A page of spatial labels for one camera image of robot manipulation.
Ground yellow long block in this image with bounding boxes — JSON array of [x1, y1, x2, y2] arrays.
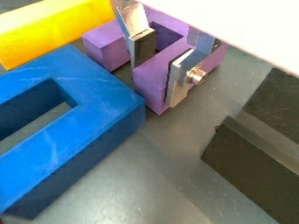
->
[[0, 0, 115, 70]]

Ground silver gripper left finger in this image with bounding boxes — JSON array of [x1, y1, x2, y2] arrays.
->
[[110, 0, 157, 68]]

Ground purple U-shaped block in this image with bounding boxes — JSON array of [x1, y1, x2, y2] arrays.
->
[[83, 7, 229, 114]]

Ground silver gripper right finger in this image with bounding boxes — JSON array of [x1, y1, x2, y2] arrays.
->
[[166, 27, 223, 108]]

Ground blue U-shaped block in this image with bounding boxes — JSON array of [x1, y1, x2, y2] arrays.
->
[[0, 45, 146, 219]]

